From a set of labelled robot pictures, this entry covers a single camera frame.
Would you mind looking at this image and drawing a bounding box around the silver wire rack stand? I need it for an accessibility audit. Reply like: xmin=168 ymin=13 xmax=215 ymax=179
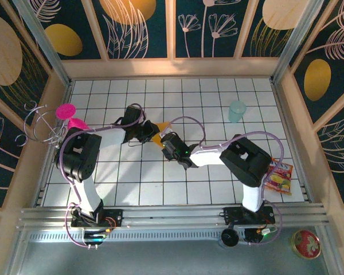
xmin=15 ymin=100 xmax=68 ymax=150

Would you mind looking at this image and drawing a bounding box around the red yellow snack packet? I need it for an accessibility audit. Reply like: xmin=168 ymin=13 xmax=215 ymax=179
xmin=265 ymin=158 xmax=294 ymax=196

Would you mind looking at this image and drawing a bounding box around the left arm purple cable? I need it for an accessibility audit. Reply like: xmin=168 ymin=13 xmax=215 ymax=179
xmin=58 ymin=103 xmax=147 ymax=250

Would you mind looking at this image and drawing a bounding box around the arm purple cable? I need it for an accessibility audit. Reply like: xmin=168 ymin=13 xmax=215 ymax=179
xmin=165 ymin=116 xmax=285 ymax=248
xmin=58 ymin=103 xmax=147 ymax=250

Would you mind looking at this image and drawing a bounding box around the teal translucent plastic cup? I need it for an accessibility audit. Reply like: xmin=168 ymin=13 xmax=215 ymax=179
xmin=228 ymin=100 xmax=247 ymax=123

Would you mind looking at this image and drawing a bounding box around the aluminium side rail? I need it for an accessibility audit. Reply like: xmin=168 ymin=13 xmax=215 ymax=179
xmin=271 ymin=80 xmax=315 ymax=203
xmin=31 ymin=81 xmax=74 ymax=207

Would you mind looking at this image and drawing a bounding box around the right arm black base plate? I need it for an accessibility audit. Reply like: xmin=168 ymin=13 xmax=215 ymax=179
xmin=219 ymin=206 xmax=276 ymax=226

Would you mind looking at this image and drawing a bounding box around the aluminium frame post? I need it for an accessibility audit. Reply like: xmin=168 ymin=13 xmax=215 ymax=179
xmin=271 ymin=0 xmax=325 ymax=84
xmin=12 ymin=0 xmax=73 ymax=87

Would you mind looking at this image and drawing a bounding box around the perforated metal cable tray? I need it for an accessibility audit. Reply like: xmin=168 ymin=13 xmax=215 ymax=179
xmin=27 ymin=230 xmax=224 ymax=243

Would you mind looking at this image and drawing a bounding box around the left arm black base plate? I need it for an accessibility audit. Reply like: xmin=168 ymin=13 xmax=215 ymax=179
xmin=71 ymin=206 xmax=124 ymax=229

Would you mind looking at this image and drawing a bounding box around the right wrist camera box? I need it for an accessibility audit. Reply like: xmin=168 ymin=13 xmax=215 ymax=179
xmin=159 ymin=128 xmax=185 ymax=150

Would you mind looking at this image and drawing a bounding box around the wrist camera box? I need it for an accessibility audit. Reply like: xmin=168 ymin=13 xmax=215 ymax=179
xmin=159 ymin=128 xmax=185 ymax=150
xmin=123 ymin=104 xmax=146 ymax=126

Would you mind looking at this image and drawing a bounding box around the aluminium mounting rail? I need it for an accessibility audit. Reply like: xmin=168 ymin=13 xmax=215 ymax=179
xmin=17 ymin=202 xmax=330 ymax=230

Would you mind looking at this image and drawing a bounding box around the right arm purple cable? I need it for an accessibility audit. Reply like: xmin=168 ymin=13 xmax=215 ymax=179
xmin=165 ymin=116 xmax=285 ymax=248

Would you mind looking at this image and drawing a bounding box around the red round tin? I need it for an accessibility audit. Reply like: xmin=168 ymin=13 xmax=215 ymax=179
xmin=292 ymin=230 xmax=322 ymax=260

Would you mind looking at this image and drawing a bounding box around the black round knob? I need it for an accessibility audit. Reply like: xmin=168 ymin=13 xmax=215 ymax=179
xmin=220 ymin=228 xmax=240 ymax=248

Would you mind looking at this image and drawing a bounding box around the yellow cloth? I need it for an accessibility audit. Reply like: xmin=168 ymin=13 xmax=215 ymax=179
xmin=151 ymin=121 xmax=173 ymax=144

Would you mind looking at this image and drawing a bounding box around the pink plastic goblet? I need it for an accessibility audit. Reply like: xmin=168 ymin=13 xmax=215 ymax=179
xmin=56 ymin=103 xmax=89 ymax=131

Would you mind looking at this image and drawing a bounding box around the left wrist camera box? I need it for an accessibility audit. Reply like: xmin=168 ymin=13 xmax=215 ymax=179
xmin=123 ymin=104 xmax=146 ymax=126

